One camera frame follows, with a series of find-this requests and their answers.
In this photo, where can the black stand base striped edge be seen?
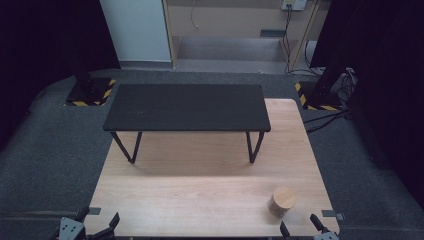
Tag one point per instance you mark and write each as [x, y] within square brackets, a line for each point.
[100, 90]
[316, 101]

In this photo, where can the black stand post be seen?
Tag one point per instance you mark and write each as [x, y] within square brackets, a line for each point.
[328, 78]
[82, 75]

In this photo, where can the white power strip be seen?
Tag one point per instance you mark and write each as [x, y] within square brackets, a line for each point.
[294, 4]

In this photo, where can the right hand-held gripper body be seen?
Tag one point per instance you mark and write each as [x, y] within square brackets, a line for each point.
[327, 236]

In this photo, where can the grey label strip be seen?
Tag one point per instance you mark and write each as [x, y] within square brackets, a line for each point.
[272, 33]

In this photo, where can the round wooden jar with lid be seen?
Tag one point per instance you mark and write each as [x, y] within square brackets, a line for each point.
[282, 201]

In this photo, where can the grey tape piece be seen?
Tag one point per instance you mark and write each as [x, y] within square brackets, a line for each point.
[94, 211]
[331, 214]

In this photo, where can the dark curtain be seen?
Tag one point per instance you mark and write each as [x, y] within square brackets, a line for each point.
[390, 83]
[40, 43]

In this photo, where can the white panel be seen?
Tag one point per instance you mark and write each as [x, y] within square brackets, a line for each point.
[136, 30]

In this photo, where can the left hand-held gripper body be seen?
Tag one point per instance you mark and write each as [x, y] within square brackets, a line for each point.
[70, 230]

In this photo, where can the black raised desk shelf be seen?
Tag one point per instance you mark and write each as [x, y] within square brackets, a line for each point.
[186, 106]

